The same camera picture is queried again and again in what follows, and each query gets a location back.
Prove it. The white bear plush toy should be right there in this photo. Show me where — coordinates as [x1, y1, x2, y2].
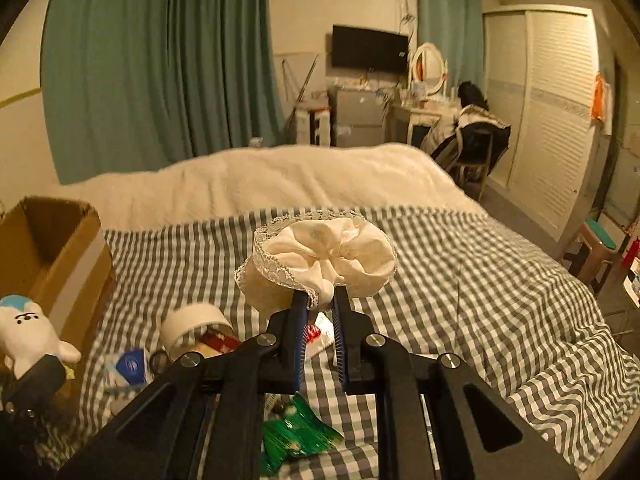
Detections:
[0, 295, 81, 379]

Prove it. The red white medicine box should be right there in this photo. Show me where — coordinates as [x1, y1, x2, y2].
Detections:
[196, 330, 242, 358]

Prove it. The cream lace scrunchie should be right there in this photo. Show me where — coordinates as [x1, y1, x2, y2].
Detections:
[234, 210, 397, 318]

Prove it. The blue white tissue pack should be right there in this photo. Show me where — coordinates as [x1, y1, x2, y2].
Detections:
[102, 348, 151, 393]

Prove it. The white tape roll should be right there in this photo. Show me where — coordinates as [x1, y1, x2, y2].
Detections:
[160, 302, 233, 360]

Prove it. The green snack wrapper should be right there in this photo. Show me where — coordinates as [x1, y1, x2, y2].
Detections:
[260, 393, 344, 477]

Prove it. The checkered bed sheet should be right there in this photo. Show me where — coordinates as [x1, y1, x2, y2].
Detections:
[38, 206, 639, 474]

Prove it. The red white sachet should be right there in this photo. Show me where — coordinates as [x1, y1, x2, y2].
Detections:
[304, 312, 334, 361]

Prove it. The brown cardboard box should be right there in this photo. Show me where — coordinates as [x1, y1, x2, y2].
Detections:
[1, 196, 115, 354]

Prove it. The small stool teal cushion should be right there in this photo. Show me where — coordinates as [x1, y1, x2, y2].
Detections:
[560, 218, 617, 295]

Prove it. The cream fluffy blanket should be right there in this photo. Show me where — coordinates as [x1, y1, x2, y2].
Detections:
[44, 143, 483, 231]

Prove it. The chair with clothes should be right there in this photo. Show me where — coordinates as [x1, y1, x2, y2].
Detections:
[419, 81, 512, 202]

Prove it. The white dressing table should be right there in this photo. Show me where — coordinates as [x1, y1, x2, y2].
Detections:
[386, 101, 460, 148]

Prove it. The grey mini fridge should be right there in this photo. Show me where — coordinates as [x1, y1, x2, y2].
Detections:
[330, 87, 386, 148]

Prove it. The white crate shelf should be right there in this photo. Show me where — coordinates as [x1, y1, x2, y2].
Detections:
[294, 106, 331, 148]

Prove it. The orange hanging cloth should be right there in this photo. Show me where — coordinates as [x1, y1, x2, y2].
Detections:
[590, 73, 605, 122]

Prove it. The oval vanity mirror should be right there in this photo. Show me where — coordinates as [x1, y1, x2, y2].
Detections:
[409, 42, 448, 98]

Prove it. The green curtain left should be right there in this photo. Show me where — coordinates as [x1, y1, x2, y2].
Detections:
[40, 0, 285, 184]

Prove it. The green curtain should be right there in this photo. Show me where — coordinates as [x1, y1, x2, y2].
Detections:
[40, 0, 285, 184]
[416, 0, 485, 88]

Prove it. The white louvered wardrobe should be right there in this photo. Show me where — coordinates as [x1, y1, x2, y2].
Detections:
[484, 4, 601, 240]

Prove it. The green curtain right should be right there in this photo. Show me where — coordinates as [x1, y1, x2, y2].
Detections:
[416, 0, 485, 88]

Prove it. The black hair tie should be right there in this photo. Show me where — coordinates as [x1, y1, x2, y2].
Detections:
[148, 349, 173, 377]

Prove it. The black wall television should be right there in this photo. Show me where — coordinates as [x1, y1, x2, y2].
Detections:
[331, 25, 409, 75]

